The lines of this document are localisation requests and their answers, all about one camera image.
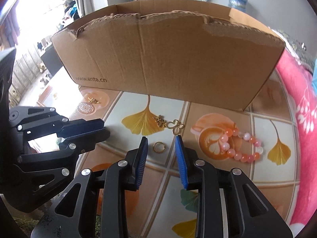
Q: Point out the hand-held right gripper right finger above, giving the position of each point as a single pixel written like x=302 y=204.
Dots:
x=182 y=163

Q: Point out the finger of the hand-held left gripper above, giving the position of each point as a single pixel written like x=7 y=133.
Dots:
x=86 y=141
x=81 y=127

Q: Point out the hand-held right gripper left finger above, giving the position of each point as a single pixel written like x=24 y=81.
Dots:
x=141 y=163

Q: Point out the gold butterfly charm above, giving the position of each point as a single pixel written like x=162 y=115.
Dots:
x=176 y=129

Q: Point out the brown cardboard box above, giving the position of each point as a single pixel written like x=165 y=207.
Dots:
x=173 y=67

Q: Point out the dark cabinet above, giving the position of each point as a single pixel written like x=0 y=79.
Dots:
x=50 y=64

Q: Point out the leaf print tablecloth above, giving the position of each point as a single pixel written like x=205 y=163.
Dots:
x=260 y=178

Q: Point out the hanging clothes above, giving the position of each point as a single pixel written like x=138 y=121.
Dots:
x=70 y=12

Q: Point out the pink floral blanket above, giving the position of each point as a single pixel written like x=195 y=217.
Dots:
x=302 y=129

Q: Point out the grey patterned blanket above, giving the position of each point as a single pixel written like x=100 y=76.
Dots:
x=297 y=47

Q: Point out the blue water jug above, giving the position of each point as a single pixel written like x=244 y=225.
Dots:
x=237 y=2

